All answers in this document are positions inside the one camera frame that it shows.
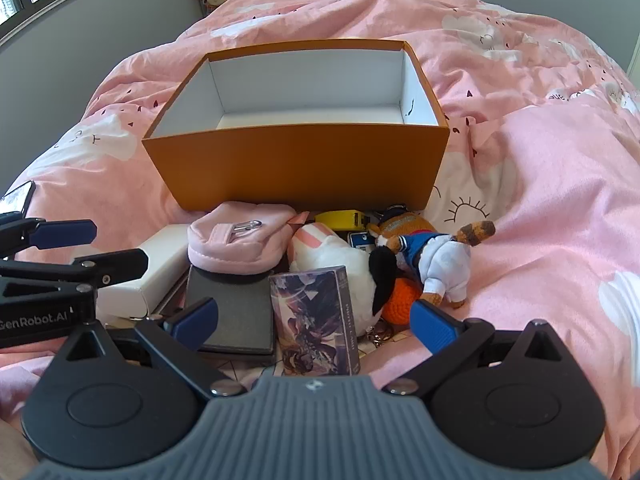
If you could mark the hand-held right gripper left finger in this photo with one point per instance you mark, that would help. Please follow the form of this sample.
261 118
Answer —
195 317

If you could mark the pink fabric pouch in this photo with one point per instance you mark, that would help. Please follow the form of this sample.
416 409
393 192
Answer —
240 250

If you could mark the pink printed blanket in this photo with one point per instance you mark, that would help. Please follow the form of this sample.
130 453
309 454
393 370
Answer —
550 185

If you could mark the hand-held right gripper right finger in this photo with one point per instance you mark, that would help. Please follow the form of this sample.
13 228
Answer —
432 325

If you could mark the dog plush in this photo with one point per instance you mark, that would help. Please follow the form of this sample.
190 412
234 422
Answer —
445 260

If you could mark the metal keyring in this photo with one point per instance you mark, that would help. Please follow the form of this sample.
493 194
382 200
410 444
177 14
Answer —
380 335

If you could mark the blue card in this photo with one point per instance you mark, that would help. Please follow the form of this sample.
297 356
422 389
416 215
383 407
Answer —
359 240

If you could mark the dark grey case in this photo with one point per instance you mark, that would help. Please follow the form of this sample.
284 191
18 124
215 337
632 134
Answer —
235 310

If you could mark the white plush with black ear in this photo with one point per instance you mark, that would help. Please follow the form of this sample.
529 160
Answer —
340 255

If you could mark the orange crochet ball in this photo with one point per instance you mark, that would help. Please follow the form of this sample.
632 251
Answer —
400 297

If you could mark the orange cardboard box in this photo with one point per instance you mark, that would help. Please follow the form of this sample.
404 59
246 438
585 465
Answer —
300 170

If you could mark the white cardboard box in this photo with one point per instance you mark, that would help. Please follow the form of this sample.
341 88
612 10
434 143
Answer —
150 280

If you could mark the black smartphone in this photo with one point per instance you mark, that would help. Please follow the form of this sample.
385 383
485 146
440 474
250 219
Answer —
15 197

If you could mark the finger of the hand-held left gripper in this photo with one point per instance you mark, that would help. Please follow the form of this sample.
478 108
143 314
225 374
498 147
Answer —
112 265
65 234

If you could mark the yellow tape measure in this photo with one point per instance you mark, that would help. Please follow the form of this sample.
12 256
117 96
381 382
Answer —
340 217

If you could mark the purple printed card box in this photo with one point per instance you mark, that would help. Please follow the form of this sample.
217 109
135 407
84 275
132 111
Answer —
315 320

